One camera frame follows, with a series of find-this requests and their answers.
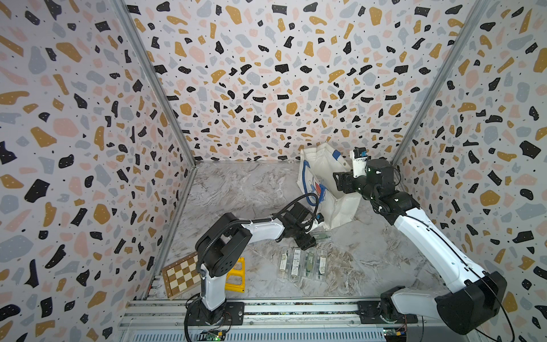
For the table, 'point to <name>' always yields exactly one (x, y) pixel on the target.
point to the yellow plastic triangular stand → (241, 288)
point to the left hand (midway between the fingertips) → (314, 236)
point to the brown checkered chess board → (181, 276)
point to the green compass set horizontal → (323, 236)
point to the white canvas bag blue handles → (335, 205)
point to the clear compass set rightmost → (322, 264)
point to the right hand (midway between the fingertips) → (344, 171)
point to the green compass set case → (310, 263)
